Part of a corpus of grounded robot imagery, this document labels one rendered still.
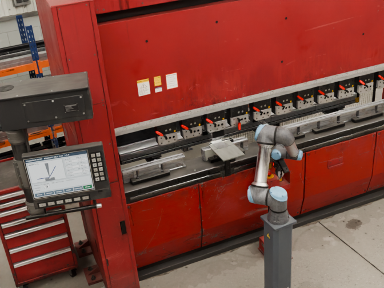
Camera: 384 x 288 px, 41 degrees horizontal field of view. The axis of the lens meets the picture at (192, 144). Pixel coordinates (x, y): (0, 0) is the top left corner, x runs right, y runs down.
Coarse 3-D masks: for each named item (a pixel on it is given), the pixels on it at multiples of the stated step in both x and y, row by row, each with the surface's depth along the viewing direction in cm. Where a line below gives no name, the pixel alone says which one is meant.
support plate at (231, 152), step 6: (228, 144) 407; (216, 150) 399; (222, 150) 399; (228, 150) 398; (234, 150) 397; (240, 150) 397; (222, 156) 391; (228, 156) 390; (234, 156) 390; (240, 156) 390
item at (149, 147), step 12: (312, 108) 464; (324, 108) 471; (264, 120) 449; (276, 120) 455; (288, 120) 460; (228, 132) 440; (240, 132) 445; (132, 144) 422; (144, 144) 420; (156, 144) 418; (168, 144) 422; (180, 144) 426; (192, 144) 431; (120, 156) 410; (132, 156) 413; (144, 156) 418
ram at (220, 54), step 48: (240, 0) 363; (288, 0) 377; (336, 0) 393; (144, 48) 350; (192, 48) 364; (240, 48) 379; (288, 48) 395; (336, 48) 413; (144, 96) 365; (192, 96) 380; (240, 96) 396
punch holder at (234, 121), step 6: (234, 108) 399; (240, 108) 401; (246, 108) 403; (228, 114) 405; (234, 114) 401; (240, 114) 403; (246, 114) 406; (228, 120) 409; (234, 120) 403; (246, 120) 408; (234, 126) 406
